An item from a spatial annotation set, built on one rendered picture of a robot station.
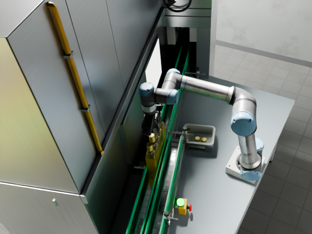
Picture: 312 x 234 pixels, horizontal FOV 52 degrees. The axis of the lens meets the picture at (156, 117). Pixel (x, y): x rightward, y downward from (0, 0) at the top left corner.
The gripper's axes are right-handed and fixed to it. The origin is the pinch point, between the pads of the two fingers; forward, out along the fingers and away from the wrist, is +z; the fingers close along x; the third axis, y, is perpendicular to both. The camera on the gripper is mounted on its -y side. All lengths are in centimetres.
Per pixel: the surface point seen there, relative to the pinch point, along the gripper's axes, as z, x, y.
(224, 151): 41, -41, 29
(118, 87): -32.0, 15.2, 3.1
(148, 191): 28.4, 0.6, -18.2
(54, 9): -93, 13, -34
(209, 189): 41, -34, -3
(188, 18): -15, -5, 107
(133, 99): -15.4, 12.2, 12.7
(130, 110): -14.1, 12.2, 5.2
